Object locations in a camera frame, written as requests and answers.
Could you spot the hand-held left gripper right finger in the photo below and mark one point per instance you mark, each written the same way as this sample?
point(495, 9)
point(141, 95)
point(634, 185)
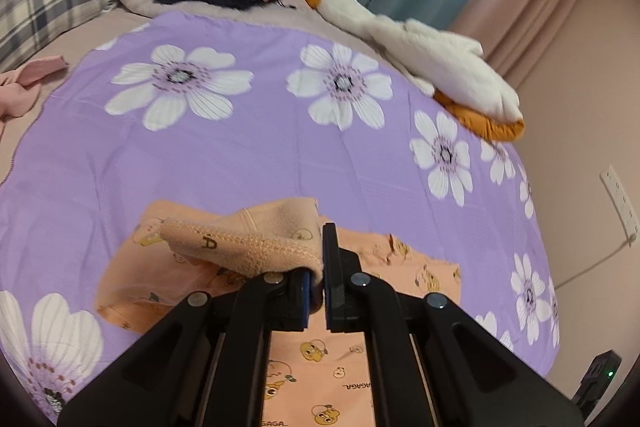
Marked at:
point(326, 257)

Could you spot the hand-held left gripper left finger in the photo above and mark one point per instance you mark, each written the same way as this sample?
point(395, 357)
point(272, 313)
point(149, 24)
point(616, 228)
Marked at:
point(303, 302)

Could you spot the orange duck-print pants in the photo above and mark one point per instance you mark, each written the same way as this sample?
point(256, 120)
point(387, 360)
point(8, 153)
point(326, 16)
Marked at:
point(280, 232)

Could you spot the purple floral blanket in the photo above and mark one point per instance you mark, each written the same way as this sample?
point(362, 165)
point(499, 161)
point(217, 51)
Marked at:
point(250, 147)

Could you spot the white plush goose toy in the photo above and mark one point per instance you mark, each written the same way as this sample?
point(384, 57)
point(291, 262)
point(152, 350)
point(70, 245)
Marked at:
point(450, 57)

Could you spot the black device with green light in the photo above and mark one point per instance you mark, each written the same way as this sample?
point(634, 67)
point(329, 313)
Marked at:
point(600, 379)

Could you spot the crumpled pink cloth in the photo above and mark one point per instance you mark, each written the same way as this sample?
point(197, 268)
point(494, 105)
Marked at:
point(20, 89)

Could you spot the white wall outlet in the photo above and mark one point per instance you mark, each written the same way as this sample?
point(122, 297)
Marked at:
point(620, 202)

